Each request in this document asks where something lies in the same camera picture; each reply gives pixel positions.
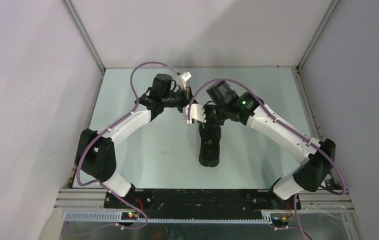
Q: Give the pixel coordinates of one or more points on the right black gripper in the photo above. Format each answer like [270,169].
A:
[207,107]

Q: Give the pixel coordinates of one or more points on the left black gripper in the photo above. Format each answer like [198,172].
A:
[187,98]

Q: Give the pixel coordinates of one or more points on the black sneaker shoe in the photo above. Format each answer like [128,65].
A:
[209,154]

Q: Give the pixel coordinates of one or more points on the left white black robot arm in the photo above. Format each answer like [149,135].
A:
[96,153]

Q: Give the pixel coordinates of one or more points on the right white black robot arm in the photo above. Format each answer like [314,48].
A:
[314,157]

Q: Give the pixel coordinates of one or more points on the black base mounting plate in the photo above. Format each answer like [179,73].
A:
[208,204]

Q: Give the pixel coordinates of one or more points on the right circuit board with leds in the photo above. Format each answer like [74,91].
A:
[279,222]

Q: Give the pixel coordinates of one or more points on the circuit board with leds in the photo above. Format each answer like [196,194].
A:
[279,222]
[128,216]

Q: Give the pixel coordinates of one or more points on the left circuit board with leds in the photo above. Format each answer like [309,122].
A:
[128,216]

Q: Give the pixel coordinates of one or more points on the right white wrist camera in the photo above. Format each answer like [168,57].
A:
[196,113]

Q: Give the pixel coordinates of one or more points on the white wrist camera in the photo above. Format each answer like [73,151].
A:
[182,79]
[196,113]

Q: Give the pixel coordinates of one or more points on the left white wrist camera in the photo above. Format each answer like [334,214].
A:
[182,79]

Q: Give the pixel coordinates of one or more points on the slotted grey cable duct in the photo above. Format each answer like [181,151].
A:
[116,217]

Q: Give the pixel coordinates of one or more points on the aluminium front rail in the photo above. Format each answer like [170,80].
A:
[92,199]

